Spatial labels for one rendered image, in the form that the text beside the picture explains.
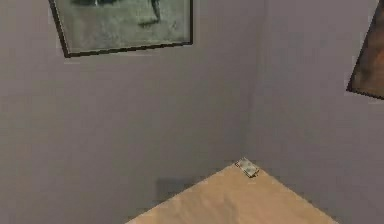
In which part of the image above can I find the small grey flat rectangle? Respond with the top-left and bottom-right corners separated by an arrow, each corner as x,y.
234,157 -> 260,179

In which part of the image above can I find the black framed grey picture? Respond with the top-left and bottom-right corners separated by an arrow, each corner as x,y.
48,0 -> 194,59

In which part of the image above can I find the brown framed picture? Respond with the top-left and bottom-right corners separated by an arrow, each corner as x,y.
346,0 -> 384,100

